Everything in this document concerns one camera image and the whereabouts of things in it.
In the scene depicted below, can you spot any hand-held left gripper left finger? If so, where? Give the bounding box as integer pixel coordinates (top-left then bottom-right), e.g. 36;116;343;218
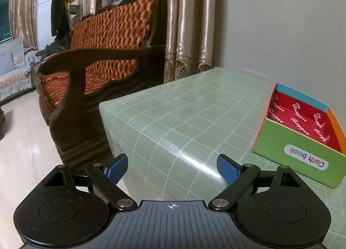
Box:
45;154;137;211

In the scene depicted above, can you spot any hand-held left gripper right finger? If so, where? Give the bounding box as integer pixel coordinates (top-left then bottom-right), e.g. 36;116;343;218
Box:
209;154;304;211

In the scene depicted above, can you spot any colourful cardboard box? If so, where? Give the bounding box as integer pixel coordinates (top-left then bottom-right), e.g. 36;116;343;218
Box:
253;83;346;190

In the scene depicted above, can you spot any green checked tablecloth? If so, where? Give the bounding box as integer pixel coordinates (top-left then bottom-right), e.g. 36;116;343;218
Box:
99;66;346;249

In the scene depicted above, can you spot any dark wooden sofa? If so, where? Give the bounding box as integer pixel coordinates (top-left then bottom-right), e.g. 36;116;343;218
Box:
36;0;167;170

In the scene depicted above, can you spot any dark cloth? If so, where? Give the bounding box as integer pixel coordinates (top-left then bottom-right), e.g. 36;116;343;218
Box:
43;39;72;57

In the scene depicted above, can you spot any orange woven sofa cushion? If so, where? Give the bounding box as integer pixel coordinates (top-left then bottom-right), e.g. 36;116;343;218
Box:
40;0;155;96

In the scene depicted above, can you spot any grey covered sofa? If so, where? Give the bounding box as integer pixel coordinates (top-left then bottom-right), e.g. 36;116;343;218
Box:
0;37;42;101

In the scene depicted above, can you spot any beige satin curtain with lace hem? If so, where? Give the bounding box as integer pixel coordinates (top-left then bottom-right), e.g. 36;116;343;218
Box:
164;0;217;85

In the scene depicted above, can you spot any black coat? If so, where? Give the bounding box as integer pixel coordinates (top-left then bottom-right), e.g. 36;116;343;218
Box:
50;0;71;41

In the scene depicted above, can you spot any white refrigerator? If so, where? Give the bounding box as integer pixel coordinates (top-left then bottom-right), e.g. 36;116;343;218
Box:
37;0;63;51

